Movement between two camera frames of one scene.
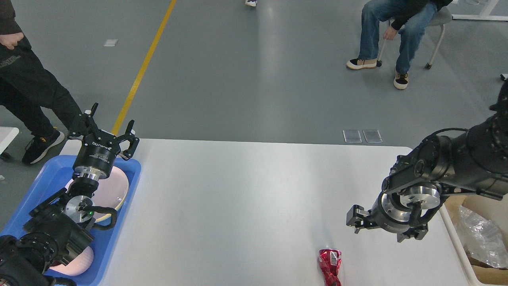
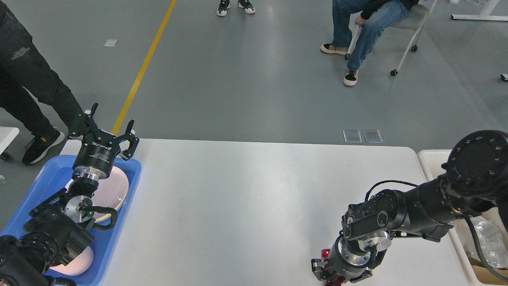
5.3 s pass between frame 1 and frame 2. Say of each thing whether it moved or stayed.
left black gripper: stayed
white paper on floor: stayed
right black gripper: moved
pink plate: stayed
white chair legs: moved
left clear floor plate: stayed
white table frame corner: stayed
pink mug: stayed
